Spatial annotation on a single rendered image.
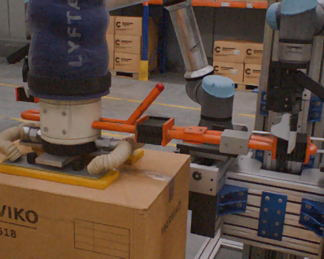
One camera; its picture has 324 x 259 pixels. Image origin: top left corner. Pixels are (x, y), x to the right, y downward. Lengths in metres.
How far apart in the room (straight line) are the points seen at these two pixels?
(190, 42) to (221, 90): 0.22
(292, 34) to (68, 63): 0.54
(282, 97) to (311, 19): 0.18
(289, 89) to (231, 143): 0.19
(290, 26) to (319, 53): 0.65
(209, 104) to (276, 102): 0.54
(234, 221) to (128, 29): 7.63
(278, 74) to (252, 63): 7.28
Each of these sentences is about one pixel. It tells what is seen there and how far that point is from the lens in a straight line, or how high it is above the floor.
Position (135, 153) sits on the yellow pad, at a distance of 1.32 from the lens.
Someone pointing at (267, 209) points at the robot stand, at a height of 0.84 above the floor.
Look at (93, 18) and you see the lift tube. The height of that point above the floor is 1.48.
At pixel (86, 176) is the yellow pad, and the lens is 1.15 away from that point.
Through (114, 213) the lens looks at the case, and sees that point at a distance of 1.07.
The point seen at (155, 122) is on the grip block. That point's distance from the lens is 1.18.
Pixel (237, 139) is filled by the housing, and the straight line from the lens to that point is 1.10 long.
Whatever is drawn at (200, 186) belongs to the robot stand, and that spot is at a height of 0.93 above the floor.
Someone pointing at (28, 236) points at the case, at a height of 0.93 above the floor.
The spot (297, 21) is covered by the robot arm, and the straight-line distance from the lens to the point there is 1.05.
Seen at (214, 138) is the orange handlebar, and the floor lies 1.20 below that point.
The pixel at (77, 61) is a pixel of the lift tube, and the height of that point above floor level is 1.38.
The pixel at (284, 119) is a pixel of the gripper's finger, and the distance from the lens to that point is 1.07.
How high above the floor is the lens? 1.53
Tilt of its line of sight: 16 degrees down
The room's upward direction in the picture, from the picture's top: 2 degrees clockwise
